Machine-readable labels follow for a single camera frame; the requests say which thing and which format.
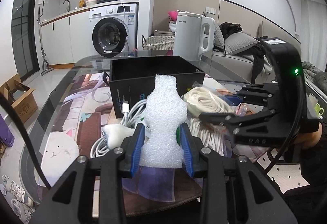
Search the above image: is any person's right hand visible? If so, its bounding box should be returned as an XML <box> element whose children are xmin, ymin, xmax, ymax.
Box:
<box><xmin>294</xmin><ymin>124</ymin><xmax>323</xmax><ymax>149</ymax></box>

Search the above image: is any bagged white rope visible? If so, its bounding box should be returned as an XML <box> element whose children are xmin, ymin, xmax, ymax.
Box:
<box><xmin>181</xmin><ymin>81</ymin><xmax>239</xmax><ymax>158</ymax></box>

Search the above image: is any grey cushion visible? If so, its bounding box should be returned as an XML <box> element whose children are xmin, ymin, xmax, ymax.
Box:
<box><xmin>224</xmin><ymin>32</ymin><xmax>259</xmax><ymax>55</ymax></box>

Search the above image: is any white foam block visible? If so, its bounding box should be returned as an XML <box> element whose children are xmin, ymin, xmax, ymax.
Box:
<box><xmin>140</xmin><ymin>75</ymin><xmax>187</xmax><ymax>169</ymax></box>

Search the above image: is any brown cardboard box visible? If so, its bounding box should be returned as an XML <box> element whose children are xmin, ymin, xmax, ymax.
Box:
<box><xmin>1</xmin><ymin>73</ymin><xmax>38</xmax><ymax>123</ymax></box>

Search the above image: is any white wicker basket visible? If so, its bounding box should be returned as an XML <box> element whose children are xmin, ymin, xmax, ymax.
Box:
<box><xmin>142</xmin><ymin>35</ymin><xmax>175</xmax><ymax>50</ymax></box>

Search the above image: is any black cardboard box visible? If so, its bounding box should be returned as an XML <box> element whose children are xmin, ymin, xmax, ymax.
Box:
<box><xmin>106</xmin><ymin>56</ymin><xmax>205</xmax><ymax>118</ymax></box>

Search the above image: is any kitchen faucet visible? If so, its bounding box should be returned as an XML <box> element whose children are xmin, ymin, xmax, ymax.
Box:
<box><xmin>63</xmin><ymin>0</ymin><xmax>70</xmax><ymax>12</ymax></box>

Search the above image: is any grey sofa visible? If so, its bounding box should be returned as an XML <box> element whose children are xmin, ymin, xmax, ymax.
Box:
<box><xmin>212</xmin><ymin>22</ymin><xmax>302</xmax><ymax>84</ymax></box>

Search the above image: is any white plush toy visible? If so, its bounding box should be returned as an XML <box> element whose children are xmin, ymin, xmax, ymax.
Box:
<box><xmin>101</xmin><ymin>124</ymin><xmax>134</xmax><ymax>150</ymax></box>

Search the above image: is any white washing machine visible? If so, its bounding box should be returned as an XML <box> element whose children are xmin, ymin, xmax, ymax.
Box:
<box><xmin>89</xmin><ymin>3</ymin><xmax>138</xmax><ymax>57</ymax></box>

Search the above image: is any white charging cable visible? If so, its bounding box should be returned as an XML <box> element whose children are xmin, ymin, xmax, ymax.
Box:
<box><xmin>90</xmin><ymin>99</ymin><xmax>149</xmax><ymax>159</ymax></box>

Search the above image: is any floor mop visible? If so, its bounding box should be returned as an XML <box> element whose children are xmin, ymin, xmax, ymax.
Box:
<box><xmin>36</xmin><ymin>6</ymin><xmax>55</xmax><ymax>76</ymax></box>

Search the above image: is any black jacket on sofa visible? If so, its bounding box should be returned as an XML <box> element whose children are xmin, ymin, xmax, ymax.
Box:
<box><xmin>219</xmin><ymin>22</ymin><xmax>242</xmax><ymax>40</ymax></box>

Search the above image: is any white electric kettle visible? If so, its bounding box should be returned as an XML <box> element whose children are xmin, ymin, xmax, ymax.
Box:
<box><xmin>173</xmin><ymin>11</ymin><xmax>216</xmax><ymax>61</ymax></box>

